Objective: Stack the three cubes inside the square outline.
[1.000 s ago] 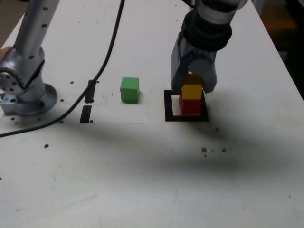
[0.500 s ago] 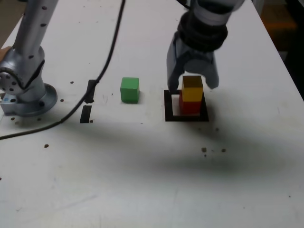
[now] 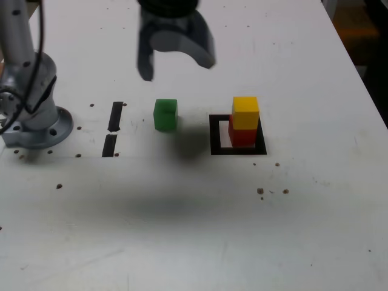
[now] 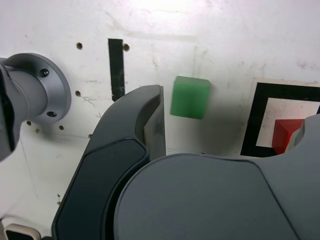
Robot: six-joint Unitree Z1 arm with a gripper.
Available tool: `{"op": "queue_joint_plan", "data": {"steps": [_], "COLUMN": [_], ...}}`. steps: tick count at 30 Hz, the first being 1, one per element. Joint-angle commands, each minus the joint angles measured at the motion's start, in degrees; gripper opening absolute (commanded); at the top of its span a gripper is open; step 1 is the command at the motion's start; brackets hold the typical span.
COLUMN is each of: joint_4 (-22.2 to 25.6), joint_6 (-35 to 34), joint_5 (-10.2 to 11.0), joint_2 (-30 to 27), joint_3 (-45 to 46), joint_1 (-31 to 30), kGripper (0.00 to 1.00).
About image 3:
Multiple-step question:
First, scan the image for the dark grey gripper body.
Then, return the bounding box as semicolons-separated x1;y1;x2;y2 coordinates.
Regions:
144;11;194;36

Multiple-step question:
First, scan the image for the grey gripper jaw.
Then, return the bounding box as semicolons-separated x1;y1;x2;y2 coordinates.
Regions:
149;10;217;70
135;10;156;82

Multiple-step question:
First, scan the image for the green cube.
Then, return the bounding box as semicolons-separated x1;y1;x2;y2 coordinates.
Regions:
153;98;179;133

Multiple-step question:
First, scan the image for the yellow cube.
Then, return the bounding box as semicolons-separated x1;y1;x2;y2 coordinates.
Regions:
232;96;260;130

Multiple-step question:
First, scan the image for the red cube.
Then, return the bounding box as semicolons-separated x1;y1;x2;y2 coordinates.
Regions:
227;114;258;147

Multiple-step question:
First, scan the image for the black tape square outline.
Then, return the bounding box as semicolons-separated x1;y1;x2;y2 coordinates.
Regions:
209;113;267;156

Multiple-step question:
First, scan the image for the black tape strip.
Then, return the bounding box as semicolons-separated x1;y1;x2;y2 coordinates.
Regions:
101;101;124;158

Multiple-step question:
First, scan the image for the orange box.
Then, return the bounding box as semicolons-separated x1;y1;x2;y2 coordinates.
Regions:
332;8;380;40

